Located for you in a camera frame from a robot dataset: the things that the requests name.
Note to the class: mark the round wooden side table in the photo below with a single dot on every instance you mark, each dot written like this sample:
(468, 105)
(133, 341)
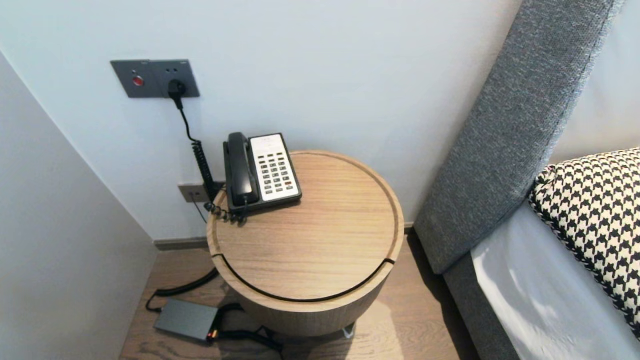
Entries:
(310, 215)

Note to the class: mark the black telephone base white keypad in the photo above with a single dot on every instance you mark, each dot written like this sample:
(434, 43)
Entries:
(275, 170)

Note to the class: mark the black telephone handset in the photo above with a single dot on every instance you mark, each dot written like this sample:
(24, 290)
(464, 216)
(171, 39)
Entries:
(241, 170)

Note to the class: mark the white tape on table foot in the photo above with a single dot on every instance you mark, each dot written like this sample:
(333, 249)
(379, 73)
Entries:
(348, 330)

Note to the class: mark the black power plug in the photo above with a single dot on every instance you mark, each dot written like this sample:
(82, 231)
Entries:
(177, 90)

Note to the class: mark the grey fabric headboard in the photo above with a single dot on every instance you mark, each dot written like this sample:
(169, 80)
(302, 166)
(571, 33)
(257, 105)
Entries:
(500, 125)

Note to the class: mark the grey power adapter box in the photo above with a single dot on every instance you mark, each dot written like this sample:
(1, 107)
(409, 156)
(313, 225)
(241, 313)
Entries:
(185, 320)

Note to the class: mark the grey fabric bed base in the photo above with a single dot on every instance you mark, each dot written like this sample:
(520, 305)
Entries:
(475, 310)

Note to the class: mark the black white houndstooth pillow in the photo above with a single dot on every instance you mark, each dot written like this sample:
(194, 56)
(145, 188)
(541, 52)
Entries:
(595, 210)

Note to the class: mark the small bronze wall outlet plate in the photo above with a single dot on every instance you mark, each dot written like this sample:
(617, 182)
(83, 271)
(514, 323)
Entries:
(189, 192)

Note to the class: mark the grey wall socket panel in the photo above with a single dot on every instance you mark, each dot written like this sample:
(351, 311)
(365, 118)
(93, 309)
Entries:
(175, 69)

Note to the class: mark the grey switch panel red button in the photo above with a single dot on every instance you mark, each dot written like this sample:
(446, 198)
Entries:
(131, 79)

